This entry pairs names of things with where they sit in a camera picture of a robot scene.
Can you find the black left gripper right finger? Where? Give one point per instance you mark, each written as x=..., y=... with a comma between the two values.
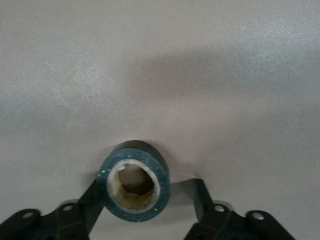
x=225, y=225

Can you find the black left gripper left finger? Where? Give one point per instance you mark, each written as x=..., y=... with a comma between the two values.
x=50, y=225

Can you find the black tape roll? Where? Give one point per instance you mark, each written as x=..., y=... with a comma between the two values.
x=165, y=185

